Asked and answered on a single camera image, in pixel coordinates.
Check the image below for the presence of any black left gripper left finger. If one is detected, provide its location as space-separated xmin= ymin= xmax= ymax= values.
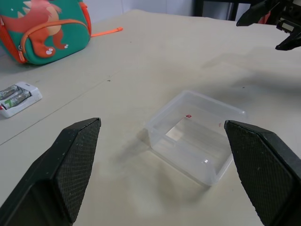
xmin=0 ymin=117 xmax=102 ymax=226

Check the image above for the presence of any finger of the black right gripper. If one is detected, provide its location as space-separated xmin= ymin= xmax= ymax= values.
xmin=275 ymin=29 xmax=301 ymax=51
xmin=236 ymin=0 xmax=283 ymax=27

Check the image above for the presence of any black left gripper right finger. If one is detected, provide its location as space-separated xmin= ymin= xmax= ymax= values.
xmin=224 ymin=120 xmax=301 ymax=226

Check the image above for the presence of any clear plastic container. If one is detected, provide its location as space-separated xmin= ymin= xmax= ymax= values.
xmin=143 ymin=90 xmax=249 ymax=187

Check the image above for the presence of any silver green battery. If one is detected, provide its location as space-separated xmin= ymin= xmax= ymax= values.
xmin=0 ymin=85 xmax=20 ymax=100
xmin=1 ymin=91 xmax=32 ymax=111

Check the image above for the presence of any white battery charger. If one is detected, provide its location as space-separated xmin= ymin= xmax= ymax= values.
xmin=0 ymin=81 xmax=43 ymax=119

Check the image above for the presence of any green dinosaur backpack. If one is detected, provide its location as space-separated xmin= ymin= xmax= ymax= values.
xmin=0 ymin=0 xmax=124 ymax=65

